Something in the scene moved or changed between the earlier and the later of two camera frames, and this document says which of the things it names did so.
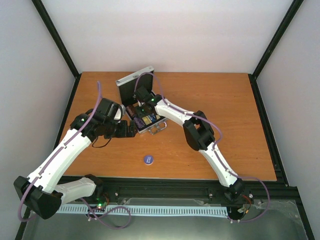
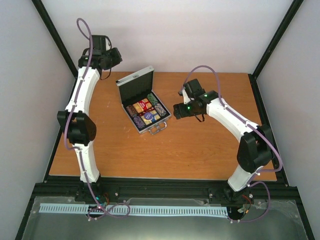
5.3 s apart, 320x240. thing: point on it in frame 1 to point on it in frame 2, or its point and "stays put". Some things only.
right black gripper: [140, 113] to [179, 112]
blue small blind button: [148, 160] to [148, 115]
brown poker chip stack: [131, 109] stays put
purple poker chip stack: [139, 122] stays put
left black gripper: [124, 132] to [117, 59]
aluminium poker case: [138, 100] stays put
